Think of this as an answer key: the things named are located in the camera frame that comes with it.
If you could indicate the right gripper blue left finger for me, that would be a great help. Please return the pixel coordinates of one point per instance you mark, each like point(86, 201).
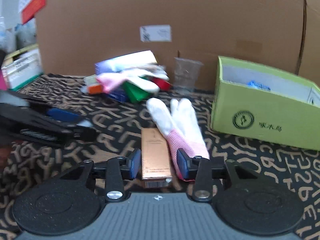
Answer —
point(134, 163)

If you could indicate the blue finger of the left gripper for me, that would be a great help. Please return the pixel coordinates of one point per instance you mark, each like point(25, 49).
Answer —
point(64, 116)

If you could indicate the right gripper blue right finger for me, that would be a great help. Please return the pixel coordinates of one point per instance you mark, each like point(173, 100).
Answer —
point(183, 161)

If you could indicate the copper rose gold box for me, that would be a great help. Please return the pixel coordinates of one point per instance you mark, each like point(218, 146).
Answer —
point(156, 170)

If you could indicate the pink white glove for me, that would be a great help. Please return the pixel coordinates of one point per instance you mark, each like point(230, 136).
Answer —
point(111, 81)
point(178, 125)

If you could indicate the blue cube box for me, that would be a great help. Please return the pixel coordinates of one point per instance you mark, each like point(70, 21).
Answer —
point(257, 85)

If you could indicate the black tan lettered mat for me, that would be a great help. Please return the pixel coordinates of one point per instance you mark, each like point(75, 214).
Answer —
point(119, 125)

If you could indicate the orange white box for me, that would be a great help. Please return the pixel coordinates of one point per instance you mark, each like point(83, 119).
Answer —
point(95, 89)

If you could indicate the yellow white medicine box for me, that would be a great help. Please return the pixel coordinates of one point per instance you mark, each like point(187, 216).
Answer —
point(91, 81)

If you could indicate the white plastic crate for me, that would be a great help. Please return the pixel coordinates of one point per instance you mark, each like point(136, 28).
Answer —
point(22, 69)

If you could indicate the dark blue medicine box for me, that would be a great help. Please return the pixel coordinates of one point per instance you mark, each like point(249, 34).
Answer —
point(118, 95)

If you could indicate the green small box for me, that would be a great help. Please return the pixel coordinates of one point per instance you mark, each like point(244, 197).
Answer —
point(134, 93)

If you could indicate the green open cardboard box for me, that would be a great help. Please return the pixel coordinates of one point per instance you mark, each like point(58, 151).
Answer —
point(288, 114)

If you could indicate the clear plastic cup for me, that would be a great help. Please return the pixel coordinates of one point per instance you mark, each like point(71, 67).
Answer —
point(186, 74)

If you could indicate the purple white long box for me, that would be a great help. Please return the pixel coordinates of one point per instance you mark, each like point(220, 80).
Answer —
point(129, 61)

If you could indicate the white shipping label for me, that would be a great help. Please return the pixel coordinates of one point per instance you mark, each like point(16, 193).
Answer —
point(155, 33)

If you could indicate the large brown cardboard box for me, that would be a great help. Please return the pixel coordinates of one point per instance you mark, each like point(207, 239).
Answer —
point(74, 35)

